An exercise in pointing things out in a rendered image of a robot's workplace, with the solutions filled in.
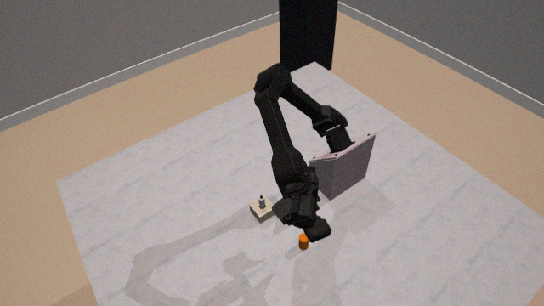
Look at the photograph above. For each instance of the beige rectangular block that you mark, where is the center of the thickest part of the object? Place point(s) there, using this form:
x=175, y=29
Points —
x=262, y=214

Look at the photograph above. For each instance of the orange cylinder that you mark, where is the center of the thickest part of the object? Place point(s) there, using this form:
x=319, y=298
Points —
x=303, y=241

